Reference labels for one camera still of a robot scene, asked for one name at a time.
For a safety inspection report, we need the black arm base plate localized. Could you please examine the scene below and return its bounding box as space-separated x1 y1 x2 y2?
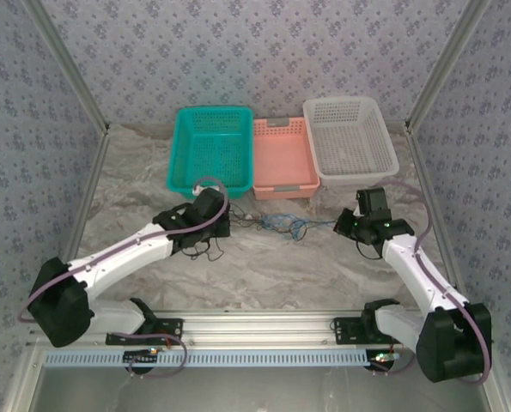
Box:
105 317 184 346
332 316 413 346

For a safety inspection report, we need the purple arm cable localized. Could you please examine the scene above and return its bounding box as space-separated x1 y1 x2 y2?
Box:
370 178 495 383
17 175 233 381

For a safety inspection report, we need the slotted pale cable duct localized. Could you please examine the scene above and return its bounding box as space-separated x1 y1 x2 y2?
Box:
43 348 396 368

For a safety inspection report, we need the teal perforated plastic basket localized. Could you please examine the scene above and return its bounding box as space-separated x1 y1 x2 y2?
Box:
165 106 255 201

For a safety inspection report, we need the white perforated plastic basket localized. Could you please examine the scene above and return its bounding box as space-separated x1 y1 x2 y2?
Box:
301 95 401 188

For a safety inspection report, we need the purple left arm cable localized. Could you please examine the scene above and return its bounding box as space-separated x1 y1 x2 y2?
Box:
17 175 233 381

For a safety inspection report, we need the pink perforated plastic basket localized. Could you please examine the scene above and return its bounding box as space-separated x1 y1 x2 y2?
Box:
252 116 321 202

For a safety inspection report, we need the grey metal sheet panel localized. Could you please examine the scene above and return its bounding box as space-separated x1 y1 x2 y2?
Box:
3 346 503 412

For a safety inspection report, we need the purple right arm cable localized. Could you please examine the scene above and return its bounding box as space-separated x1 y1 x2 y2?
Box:
370 178 495 383

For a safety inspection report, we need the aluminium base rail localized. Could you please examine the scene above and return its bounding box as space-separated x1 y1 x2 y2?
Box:
27 309 495 348

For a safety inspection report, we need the aluminium frame post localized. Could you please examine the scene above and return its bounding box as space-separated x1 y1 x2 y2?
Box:
22 0 111 135
404 0 495 130

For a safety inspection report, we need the small controller board with LED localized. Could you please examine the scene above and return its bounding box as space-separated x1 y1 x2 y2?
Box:
123 348 161 367
368 349 403 371

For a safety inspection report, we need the blue thin cable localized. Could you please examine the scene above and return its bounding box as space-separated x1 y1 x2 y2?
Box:
258 212 307 241
289 216 338 241

